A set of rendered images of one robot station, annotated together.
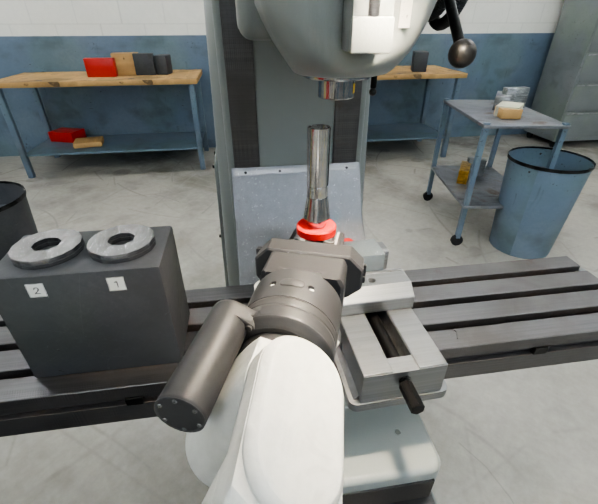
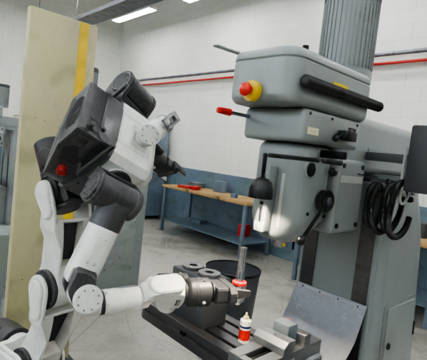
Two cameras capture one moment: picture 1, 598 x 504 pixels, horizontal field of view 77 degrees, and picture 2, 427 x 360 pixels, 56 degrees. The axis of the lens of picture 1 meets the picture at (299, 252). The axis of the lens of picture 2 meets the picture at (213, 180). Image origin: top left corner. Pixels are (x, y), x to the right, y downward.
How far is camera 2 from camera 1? 112 cm
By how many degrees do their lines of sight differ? 59
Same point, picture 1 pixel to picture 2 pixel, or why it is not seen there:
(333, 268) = (221, 287)
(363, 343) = (245, 348)
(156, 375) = (192, 327)
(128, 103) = not seen: hidden behind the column
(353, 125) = (365, 281)
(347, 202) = (349, 328)
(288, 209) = (314, 315)
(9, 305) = not seen: hidden behind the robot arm
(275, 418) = (162, 277)
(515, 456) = not seen: outside the picture
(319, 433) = (166, 286)
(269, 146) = (318, 276)
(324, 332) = (193, 287)
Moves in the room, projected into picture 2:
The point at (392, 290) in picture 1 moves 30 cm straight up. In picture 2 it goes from (277, 341) to (289, 248)
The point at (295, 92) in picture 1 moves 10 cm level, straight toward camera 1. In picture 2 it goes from (335, 252) to (318, 253)
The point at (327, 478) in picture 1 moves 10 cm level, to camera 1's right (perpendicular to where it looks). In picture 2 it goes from (159, 288) to (176, 301)
